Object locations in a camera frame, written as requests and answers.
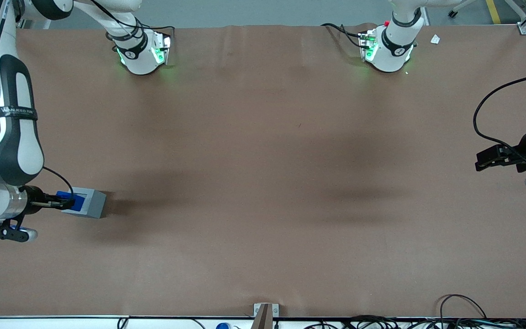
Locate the white chair leg with caster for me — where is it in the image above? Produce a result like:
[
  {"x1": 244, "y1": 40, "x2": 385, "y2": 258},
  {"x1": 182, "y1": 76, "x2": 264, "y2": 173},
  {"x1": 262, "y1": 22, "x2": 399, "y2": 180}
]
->
[{"x1": 447, "y1": 0, "x2": 479, "y2": 18}]

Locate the black left arm base cable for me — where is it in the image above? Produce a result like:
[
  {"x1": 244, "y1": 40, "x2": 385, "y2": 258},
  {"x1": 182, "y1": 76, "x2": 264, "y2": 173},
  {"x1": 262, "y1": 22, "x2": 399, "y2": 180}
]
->
[{"x1": 321, "y1": 22, "x2": 367, "y2": 49}]

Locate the long black left wrist cable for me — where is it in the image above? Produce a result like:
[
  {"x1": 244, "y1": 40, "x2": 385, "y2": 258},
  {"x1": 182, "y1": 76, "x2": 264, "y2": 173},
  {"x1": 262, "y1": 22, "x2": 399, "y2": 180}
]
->
[{"x1": 473, "y1": 71, "x2": 526, "y2": 168}]

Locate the black arm base cable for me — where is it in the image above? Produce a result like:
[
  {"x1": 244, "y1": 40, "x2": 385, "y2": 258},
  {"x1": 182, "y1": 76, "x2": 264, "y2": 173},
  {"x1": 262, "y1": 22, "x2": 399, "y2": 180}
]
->
[
  {"x1": 90, "y1": 0, "x2": 176, "y2": 36},
  {"x1": 321, "y1": 22, "x2": 367, "y2": 49}
]

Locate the black right arm base cable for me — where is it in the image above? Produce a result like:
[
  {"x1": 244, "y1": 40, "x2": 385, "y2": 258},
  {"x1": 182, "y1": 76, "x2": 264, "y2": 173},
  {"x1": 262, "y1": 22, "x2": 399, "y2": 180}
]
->
[{"x1": 90, "y1": 0, "x2": 176, "y2": 36}]

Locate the gray square base block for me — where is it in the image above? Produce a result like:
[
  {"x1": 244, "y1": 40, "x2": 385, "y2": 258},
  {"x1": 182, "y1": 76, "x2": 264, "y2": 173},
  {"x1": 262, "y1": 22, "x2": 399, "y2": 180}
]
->
[{"x1": 61, "y1": 186, "x2": 107, "y2": 219}]

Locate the black cable loop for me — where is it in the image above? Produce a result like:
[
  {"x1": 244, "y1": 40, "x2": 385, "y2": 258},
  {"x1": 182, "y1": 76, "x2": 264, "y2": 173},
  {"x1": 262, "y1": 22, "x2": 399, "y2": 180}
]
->
[{"x1": 438, "y1": 294, "x2": 488, "y2": 322}]

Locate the metal bracket with brown post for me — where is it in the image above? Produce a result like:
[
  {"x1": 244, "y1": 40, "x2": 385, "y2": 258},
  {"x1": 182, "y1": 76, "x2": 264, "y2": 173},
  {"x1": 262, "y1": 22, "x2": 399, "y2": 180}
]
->
[{"x1": 252, "y1": 302, "x2": 280, "y2": 329}]

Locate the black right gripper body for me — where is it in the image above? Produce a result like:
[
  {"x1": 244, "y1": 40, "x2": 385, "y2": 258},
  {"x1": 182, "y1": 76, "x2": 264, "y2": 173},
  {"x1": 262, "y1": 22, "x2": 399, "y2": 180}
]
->
[{"x1": 22, "y1": 185, "x2": 48, "y2": 216}]

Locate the black cable bundle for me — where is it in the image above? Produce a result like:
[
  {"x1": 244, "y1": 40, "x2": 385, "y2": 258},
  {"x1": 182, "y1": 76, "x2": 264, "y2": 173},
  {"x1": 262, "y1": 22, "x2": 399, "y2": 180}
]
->
[{"x1": 303, "y1": 314, "x2": 526, "y2": 329}]

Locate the blue plastic part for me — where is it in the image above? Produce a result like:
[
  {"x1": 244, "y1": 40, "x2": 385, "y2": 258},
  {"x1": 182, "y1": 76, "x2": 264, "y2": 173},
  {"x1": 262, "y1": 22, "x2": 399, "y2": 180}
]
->
[{"x1": 57, "y1": 191, "x2": 86, "y2": 212}]

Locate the brown table cover sheet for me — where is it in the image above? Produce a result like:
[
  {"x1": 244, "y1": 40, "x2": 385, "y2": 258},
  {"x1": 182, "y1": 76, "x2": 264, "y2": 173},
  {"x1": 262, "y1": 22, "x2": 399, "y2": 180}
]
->
[{"x1": 0, "y1": 23, "x2": 526, "y2": 318}]

